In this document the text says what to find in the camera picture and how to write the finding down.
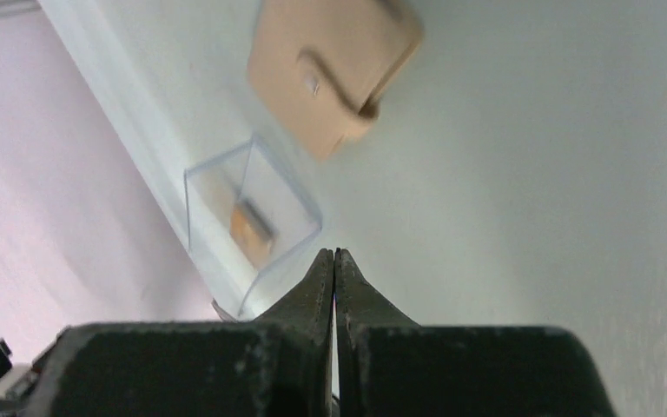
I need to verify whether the beige leather card holder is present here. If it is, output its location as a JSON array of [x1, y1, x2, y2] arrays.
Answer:
[[247, 1, 424, 161]]

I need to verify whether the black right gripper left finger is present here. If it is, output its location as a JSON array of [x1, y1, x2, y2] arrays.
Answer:
[[27, 249, 334, 416]]

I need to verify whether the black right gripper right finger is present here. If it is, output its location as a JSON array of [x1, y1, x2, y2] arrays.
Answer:
[[334, 249, 615, 416]]

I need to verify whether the orange credit card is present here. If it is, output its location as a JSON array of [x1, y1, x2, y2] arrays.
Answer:
[[229, 199, 276, 269]]

